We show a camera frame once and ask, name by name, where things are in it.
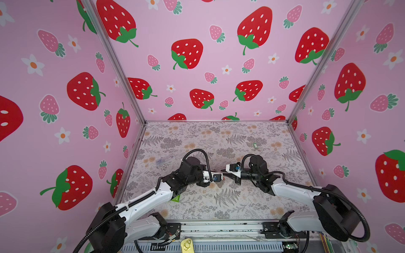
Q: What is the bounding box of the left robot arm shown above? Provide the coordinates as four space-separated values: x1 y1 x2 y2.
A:
73 149 214 253

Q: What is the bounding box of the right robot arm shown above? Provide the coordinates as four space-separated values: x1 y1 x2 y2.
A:
222 154 371 242

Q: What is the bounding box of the green packet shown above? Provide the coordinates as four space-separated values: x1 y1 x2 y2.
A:
172 195 180 203

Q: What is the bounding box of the clear plastic key tag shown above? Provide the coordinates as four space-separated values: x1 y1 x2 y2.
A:
156 156 174 167

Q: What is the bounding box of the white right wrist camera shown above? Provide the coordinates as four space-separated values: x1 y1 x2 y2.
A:
226 162 242 173

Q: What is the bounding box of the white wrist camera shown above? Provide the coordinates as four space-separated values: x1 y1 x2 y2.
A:
226 162 242 173
210 172 224 183

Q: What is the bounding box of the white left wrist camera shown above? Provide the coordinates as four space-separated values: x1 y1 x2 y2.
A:
210 172 224 183

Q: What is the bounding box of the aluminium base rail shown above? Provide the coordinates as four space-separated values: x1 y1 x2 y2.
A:
122 220 352 253

